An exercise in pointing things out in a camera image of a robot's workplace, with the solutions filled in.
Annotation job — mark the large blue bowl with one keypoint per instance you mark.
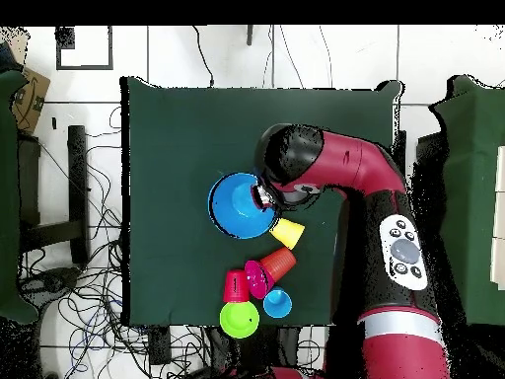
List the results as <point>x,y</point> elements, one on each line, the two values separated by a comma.
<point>232,205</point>

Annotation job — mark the yellow cup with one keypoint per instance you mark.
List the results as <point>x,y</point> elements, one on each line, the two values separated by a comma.
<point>288,233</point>

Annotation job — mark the pink bowl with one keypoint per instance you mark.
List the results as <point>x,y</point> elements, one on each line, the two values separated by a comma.
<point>258,280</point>

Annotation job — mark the red cup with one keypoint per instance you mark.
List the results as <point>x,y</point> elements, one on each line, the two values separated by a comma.
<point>236,286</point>

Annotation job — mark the green bowl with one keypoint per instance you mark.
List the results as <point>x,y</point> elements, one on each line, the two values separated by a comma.
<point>238,320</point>

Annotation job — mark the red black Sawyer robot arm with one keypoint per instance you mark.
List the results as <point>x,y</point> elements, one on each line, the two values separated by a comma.
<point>355,166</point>

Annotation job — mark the orange cup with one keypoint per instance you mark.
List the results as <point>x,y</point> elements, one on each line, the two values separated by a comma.
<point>280,262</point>

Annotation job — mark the dark green tablecloth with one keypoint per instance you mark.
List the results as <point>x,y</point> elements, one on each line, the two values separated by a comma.
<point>177,158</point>

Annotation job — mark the blue cup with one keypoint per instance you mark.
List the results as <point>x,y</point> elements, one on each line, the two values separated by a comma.
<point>277,303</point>

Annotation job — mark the short dark bar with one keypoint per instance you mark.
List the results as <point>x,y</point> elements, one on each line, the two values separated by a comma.
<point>249,35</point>

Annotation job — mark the black metal stand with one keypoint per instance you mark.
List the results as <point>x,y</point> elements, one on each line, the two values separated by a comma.
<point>77,177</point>
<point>428,158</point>

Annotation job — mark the black power strip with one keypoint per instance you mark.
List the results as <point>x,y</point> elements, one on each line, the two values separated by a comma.
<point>159,345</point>

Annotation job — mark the green cloth side table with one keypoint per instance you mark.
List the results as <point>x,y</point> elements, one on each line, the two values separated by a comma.
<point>8,197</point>
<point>473,197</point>

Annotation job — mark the white box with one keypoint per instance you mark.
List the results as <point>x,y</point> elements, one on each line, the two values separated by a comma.
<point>500,221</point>

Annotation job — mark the cardboard box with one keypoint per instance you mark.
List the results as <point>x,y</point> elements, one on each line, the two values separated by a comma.
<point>31,98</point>

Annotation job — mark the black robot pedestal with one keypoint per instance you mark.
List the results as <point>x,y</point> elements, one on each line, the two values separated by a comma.
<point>272,351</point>

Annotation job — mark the black square floor frame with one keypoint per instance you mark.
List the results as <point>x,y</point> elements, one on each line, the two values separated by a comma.
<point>85,67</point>

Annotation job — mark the grey pedestal foot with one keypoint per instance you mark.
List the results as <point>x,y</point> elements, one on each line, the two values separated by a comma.
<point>51,281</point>

